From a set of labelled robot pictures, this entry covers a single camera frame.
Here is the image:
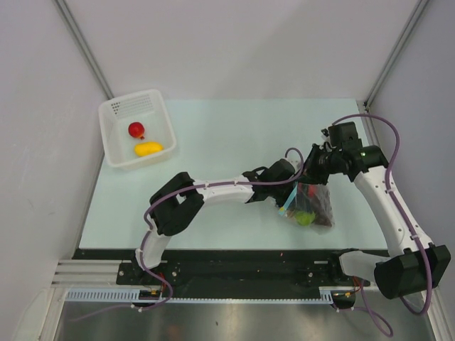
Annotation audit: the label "red fake apple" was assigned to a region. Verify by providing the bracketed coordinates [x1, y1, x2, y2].
[128, 121, 145, 140]

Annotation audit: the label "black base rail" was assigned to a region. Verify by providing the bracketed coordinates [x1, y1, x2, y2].
[73, 249, 370, 296]

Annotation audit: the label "white plastic basket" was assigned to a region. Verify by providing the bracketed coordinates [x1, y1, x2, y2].
[98, 90, 177, 171]

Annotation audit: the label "red fake tomato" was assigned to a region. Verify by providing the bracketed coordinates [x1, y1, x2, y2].
[306, 184, 319, 199]

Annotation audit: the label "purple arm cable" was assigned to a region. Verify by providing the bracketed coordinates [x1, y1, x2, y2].
[330, 113, 433, 338]
[67, 147, 305, 323]

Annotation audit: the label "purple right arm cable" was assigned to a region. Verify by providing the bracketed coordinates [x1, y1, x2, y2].
[330, 113, 433, 338]

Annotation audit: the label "yellow fake lemon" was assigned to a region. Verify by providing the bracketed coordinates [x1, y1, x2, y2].
[134, 141, 164, 157]

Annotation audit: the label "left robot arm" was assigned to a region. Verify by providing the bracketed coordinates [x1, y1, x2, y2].
[132, 158, 303, 284]

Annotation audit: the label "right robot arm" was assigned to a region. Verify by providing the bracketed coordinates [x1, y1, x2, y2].
[303, 121, 451, 299]

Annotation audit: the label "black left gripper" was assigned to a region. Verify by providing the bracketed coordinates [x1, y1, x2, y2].
[269, 179, 311, 215]

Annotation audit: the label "clear zip top bag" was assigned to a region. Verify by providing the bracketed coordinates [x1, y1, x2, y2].
[277, 183, 334, 234]

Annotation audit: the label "green fake fruit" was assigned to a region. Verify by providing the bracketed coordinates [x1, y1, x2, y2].
[294, 211, 316, 227]

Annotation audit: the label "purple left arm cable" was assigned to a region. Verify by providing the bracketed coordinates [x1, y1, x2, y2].
[67, 147, 305, 323]

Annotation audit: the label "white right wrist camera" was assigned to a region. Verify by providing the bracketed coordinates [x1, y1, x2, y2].
[321, 128, 330, 141]

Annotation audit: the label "white slotted cable duct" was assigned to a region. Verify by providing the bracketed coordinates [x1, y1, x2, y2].
[65, 286, 355, 304]

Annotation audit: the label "purple fake grapes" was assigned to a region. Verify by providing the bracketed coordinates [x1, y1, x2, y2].
[310, 185, 333, 227]

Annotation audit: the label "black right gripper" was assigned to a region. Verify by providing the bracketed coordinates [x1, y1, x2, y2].
[291, 144, 342, 185]

